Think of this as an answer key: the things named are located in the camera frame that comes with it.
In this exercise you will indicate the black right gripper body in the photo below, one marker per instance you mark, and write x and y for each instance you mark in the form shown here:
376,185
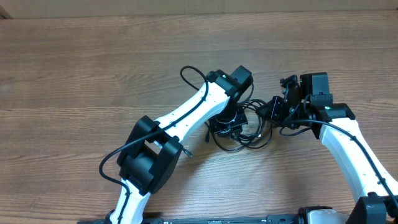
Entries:
288,113

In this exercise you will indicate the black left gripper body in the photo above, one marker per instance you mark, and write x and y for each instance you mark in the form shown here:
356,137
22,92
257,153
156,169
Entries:
228,121

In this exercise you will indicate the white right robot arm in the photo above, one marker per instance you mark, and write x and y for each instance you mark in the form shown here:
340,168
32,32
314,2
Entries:
307,104

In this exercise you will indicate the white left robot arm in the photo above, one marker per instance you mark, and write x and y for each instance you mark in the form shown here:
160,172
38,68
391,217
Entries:
149,157

